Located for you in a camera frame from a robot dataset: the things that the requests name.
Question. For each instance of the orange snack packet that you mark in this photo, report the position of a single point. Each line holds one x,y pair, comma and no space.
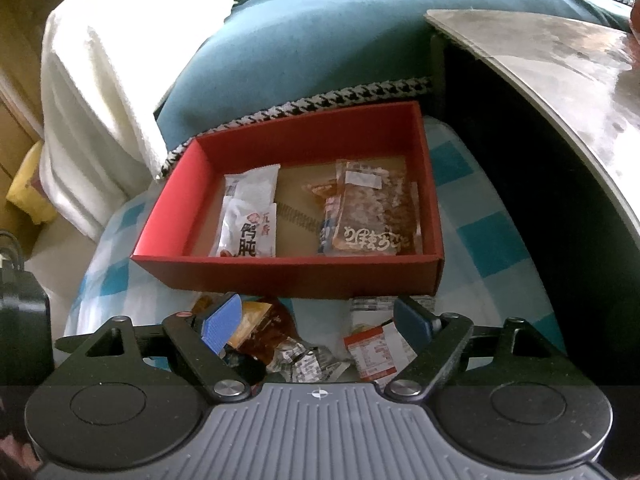
250,322

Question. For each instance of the white packet with red characters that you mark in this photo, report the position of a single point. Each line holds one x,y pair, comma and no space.
245,230

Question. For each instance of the grey-white barcode snack packet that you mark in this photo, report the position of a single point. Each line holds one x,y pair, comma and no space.
255,185

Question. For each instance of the white blanket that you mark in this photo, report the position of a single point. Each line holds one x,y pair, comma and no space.
100,85

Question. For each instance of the red cardboard box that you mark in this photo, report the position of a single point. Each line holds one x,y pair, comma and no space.
300,275

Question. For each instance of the orange-brown cartoon snack packet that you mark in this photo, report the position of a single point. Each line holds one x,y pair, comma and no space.
370,244

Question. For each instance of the brown meat snack packet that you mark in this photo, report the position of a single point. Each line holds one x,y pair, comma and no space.
280,330

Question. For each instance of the wooden cabinet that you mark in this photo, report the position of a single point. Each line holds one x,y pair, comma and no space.
20,60

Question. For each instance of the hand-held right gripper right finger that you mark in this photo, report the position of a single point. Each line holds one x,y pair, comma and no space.
412,325

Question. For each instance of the teal blanket with houndstooth trim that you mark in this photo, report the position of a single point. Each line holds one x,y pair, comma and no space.
325,35

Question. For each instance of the dark table with glossy top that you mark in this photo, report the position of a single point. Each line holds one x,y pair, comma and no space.
550,85

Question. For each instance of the yellow and red snack packet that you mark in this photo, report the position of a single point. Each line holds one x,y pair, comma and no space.
317,190

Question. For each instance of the yellow bag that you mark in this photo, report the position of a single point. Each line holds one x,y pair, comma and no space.
30,195

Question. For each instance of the blue and white checked sheet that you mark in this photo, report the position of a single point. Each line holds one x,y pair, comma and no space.
475,240

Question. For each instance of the white and red snack packet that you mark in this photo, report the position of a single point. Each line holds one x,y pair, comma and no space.
372,355

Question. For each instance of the blue snack packet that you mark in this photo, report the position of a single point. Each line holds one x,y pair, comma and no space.
327,225

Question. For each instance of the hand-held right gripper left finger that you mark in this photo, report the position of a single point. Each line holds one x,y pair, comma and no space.
222,325

